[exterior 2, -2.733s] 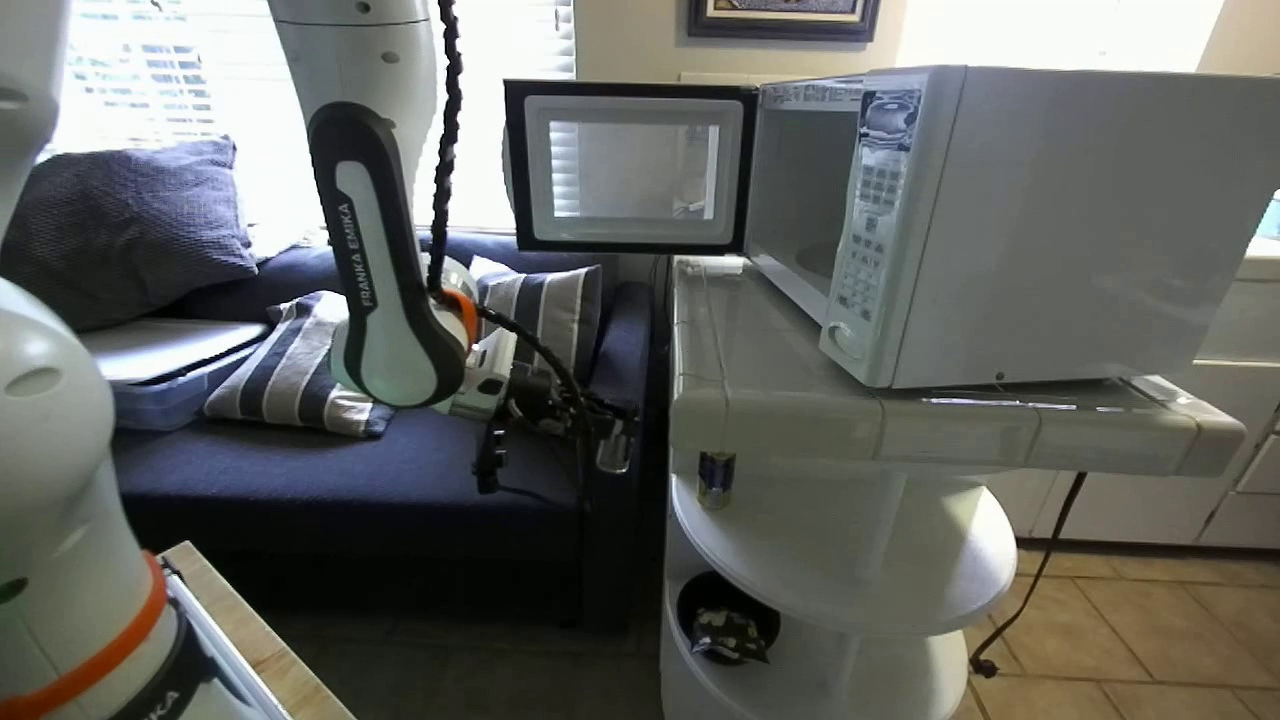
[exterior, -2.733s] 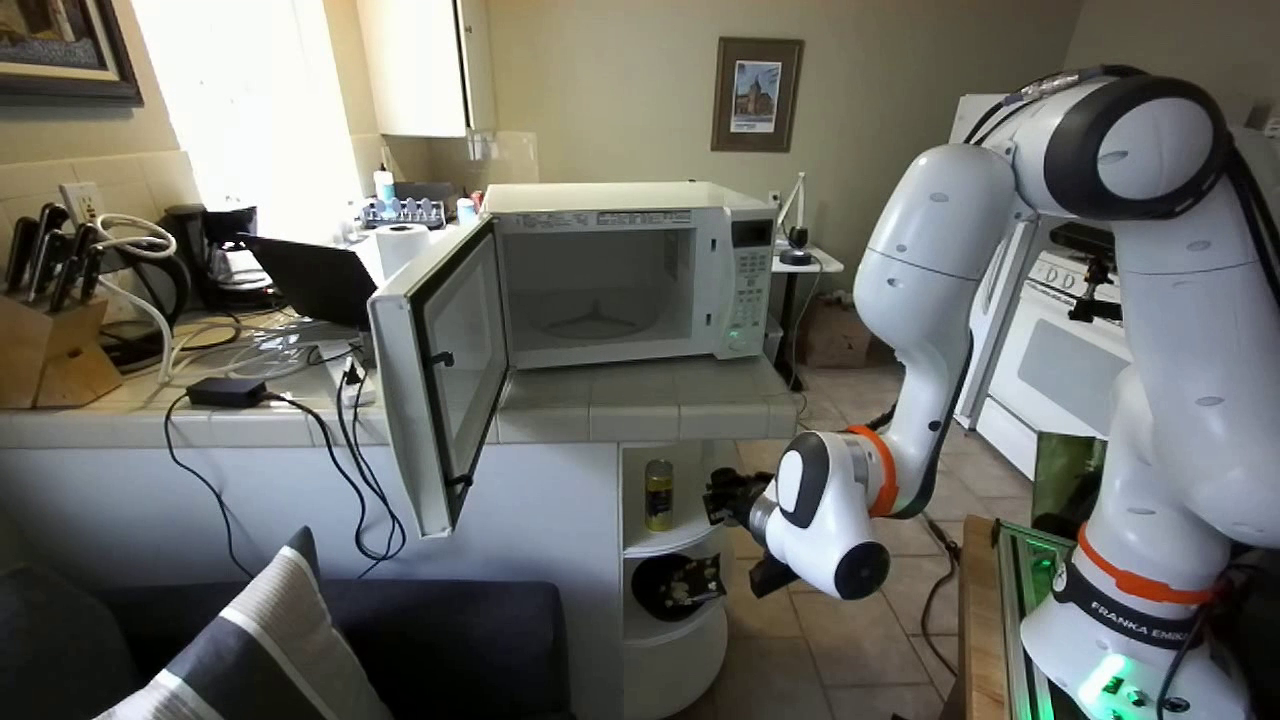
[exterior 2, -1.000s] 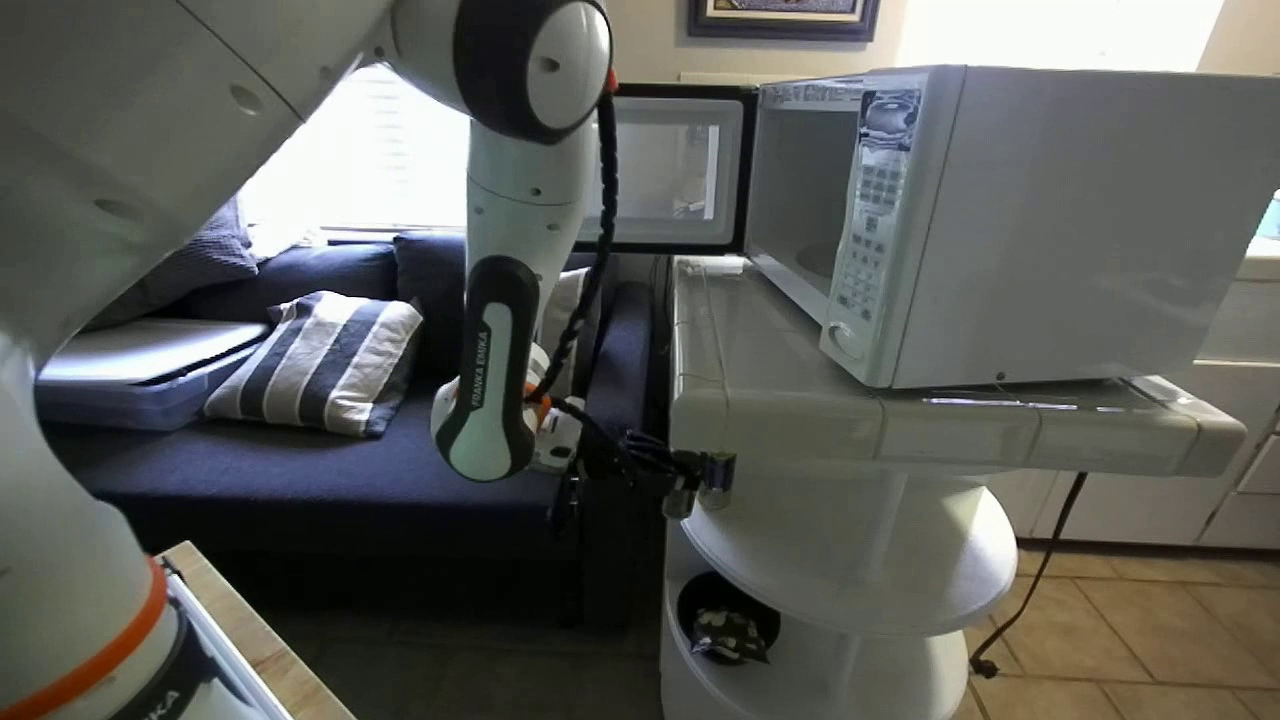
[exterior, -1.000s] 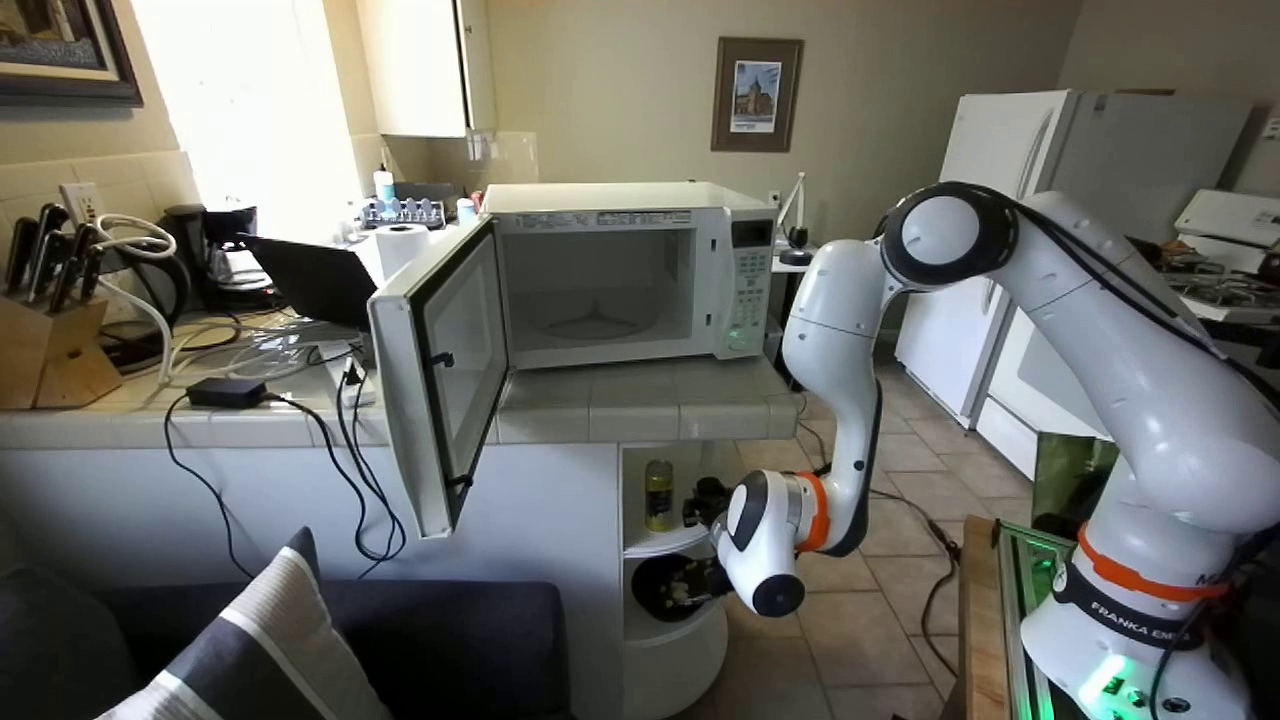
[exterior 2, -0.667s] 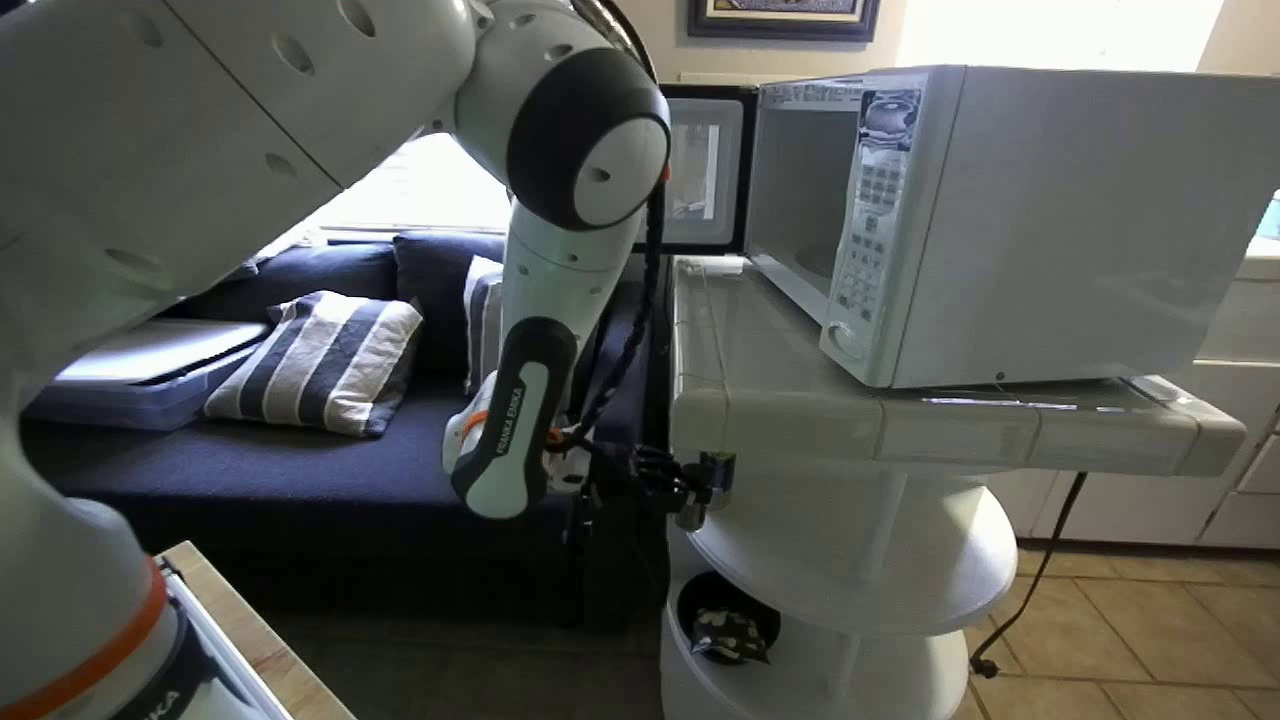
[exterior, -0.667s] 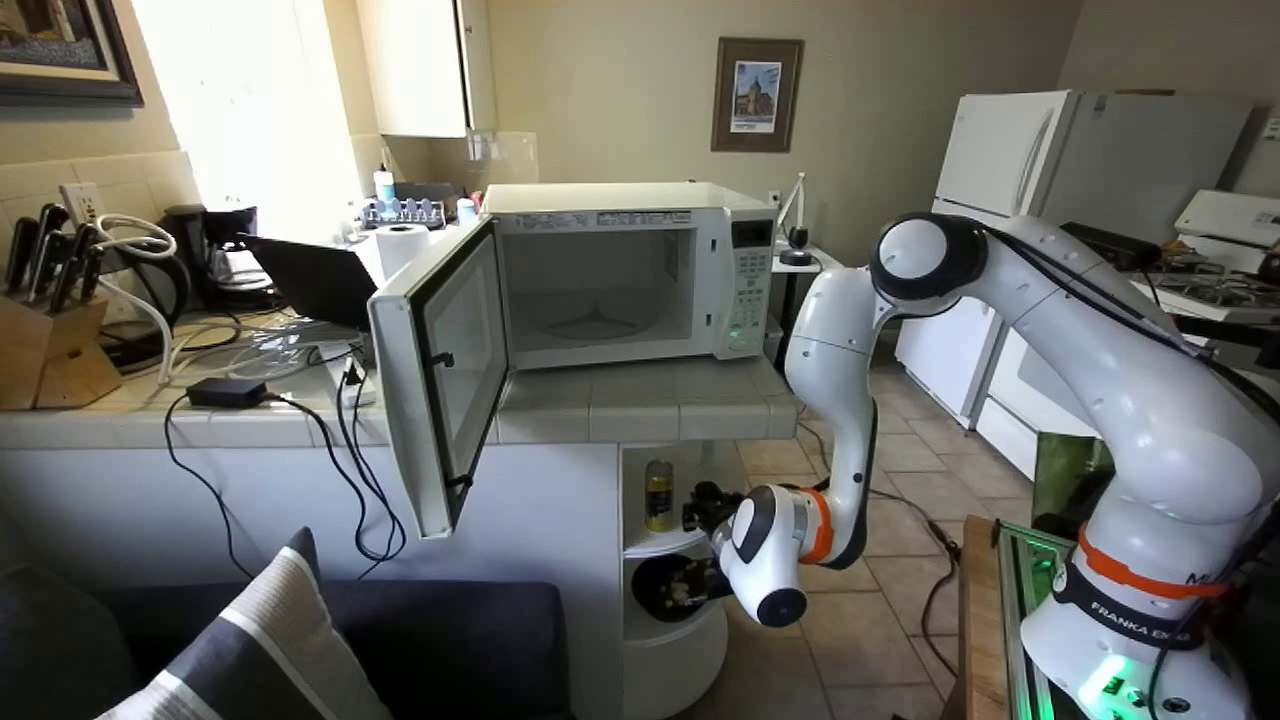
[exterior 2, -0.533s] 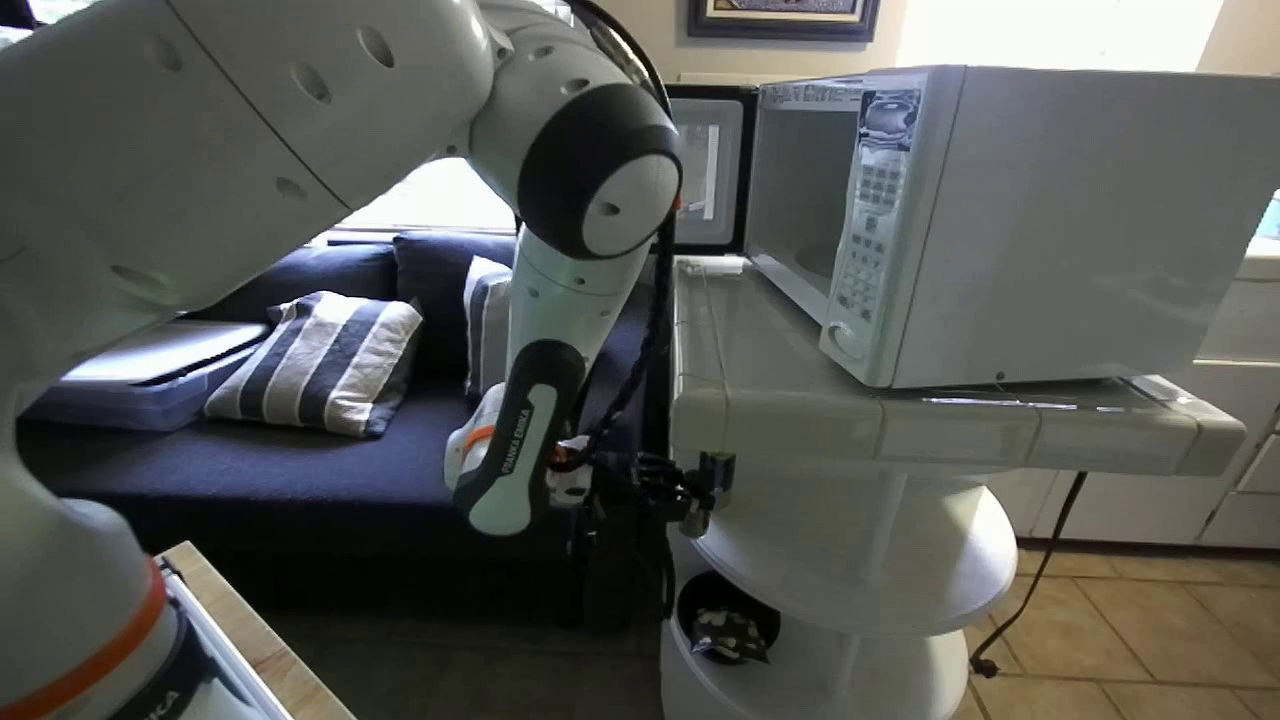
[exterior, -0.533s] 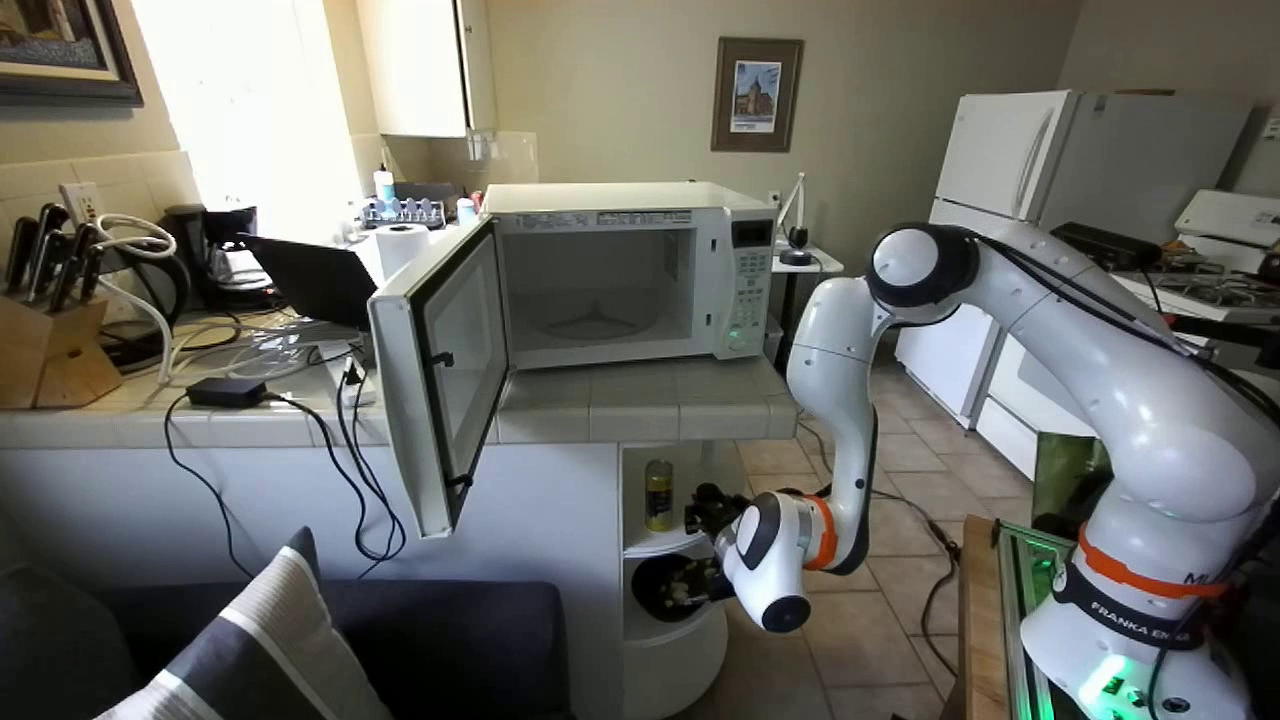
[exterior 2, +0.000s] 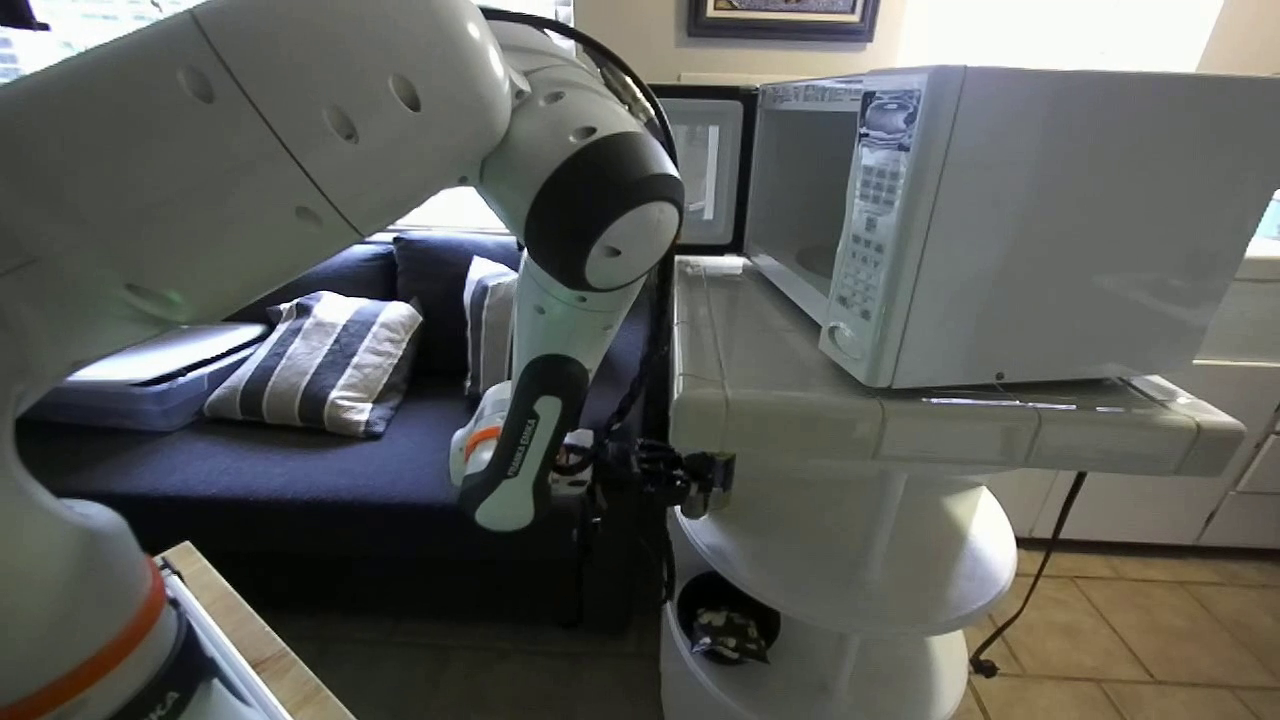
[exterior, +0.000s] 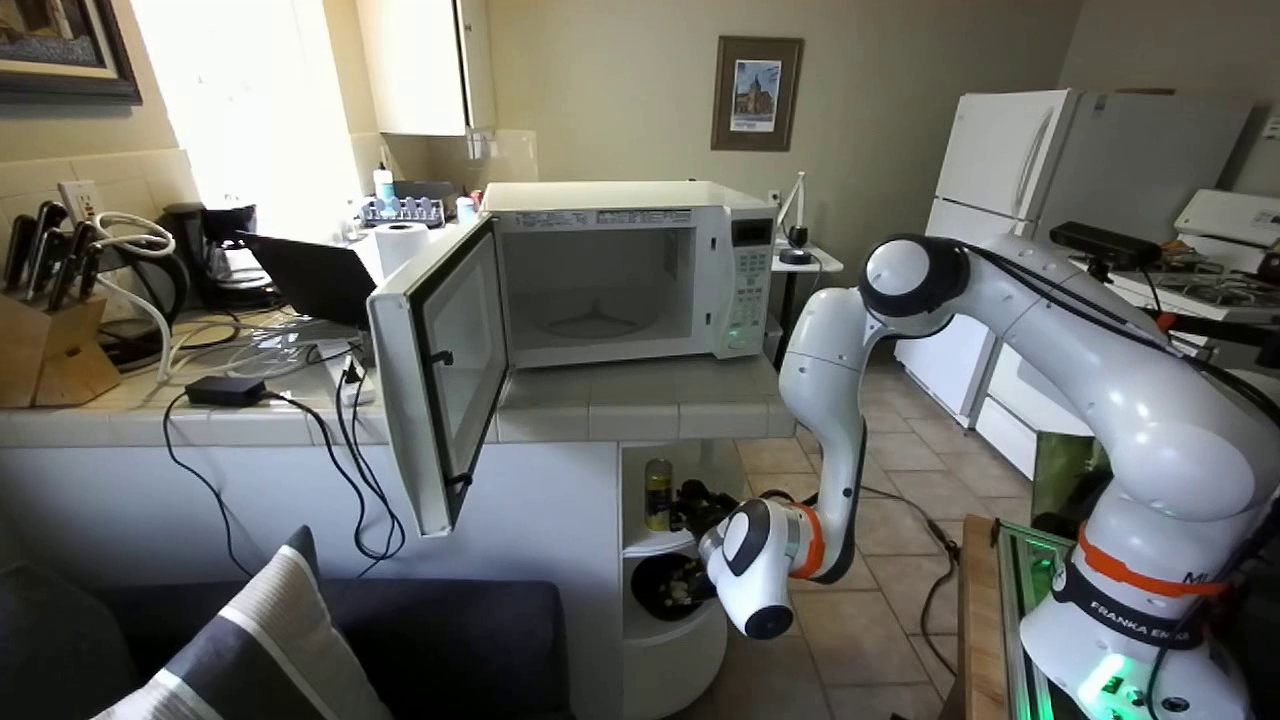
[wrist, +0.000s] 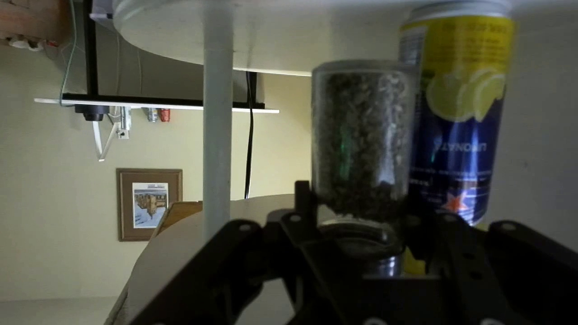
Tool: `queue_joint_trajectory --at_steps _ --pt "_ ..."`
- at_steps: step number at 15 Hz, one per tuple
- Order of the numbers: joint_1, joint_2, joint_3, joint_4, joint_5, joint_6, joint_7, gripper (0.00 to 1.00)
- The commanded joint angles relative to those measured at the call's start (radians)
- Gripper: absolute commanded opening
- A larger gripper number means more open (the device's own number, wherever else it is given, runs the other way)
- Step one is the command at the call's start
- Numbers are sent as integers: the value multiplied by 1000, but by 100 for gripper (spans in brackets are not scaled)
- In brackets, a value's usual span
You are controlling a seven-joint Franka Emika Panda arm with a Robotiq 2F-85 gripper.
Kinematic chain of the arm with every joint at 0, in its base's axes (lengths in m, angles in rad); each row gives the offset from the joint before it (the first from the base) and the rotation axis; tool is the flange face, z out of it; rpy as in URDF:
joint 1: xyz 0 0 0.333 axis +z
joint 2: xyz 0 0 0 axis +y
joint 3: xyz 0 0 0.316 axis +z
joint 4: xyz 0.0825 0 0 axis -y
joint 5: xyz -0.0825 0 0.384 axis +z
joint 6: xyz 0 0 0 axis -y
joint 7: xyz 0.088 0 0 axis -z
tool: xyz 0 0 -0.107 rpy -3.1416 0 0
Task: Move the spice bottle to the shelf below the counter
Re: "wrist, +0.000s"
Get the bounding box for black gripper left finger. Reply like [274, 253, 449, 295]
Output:
[124, 177, 341, 325]

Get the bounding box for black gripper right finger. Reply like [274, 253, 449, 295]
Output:
[395, 183, 578, 325]

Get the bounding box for glass spice bottle green herbs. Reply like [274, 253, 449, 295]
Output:
[308, 60, 420, 279]

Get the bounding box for small white tripod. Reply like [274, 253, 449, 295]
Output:
[88, 107, 133, 165]

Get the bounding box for yellow blue drink can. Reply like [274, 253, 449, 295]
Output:
[397, 0, 516, 228]

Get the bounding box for small black cylinder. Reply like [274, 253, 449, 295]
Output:
[73, 105, 111, 123]

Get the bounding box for grey plastic box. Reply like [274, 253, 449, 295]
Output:
[88, 0, 117, 20]

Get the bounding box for brown cardboard box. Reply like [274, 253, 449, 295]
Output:
[0, 0, 68, 51]

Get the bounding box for brown framed wall picture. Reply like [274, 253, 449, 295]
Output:
[115, 167, 184, 244]

